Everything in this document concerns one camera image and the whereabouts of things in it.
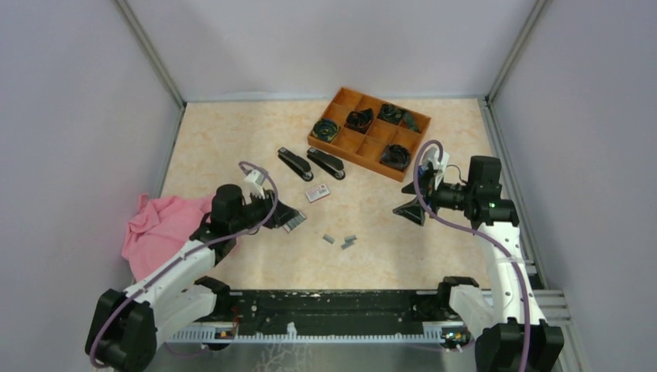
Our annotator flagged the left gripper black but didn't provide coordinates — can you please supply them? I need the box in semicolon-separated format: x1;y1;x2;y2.
231;187;300;233

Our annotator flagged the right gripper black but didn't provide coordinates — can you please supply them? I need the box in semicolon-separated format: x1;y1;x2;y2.
393;167;474;226

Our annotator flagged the tray of staple strips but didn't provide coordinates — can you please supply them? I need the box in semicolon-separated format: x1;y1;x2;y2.
283;211;307;233

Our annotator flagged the black stapler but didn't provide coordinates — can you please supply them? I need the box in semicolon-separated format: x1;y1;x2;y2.
277;147;314;182
306;146;346;181

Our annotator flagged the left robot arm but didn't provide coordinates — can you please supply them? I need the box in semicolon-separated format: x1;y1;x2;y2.
84;184;301;371

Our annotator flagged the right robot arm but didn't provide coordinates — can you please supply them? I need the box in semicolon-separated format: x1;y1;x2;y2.
394;155;565;371

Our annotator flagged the red white staple box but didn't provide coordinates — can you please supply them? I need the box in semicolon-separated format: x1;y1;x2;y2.
305;184;331;203

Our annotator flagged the black coiled item lower right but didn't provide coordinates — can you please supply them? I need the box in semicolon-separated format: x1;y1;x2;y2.
380;144;411;171

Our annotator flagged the orange compartment tray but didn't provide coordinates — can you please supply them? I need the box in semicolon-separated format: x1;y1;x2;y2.
307;87;432;181

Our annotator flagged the dark green flat item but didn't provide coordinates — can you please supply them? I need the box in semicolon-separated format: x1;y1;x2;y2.
402;111;421;133

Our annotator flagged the black coiled item blue-green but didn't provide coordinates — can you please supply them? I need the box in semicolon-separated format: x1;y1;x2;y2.
311;118;340;143

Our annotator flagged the black coiled item upper right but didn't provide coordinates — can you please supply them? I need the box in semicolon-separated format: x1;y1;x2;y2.
377;103;407;125

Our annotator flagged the black coiled item centre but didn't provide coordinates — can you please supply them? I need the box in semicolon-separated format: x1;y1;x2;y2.
345;108;374;134

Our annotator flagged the pink cloth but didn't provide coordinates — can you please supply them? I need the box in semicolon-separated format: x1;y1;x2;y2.
121;194;212;281

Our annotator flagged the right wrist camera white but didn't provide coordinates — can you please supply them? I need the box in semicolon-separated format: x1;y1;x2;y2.
422;146;449;190

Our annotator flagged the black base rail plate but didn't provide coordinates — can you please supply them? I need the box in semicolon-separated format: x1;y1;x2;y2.
203;290;471;343

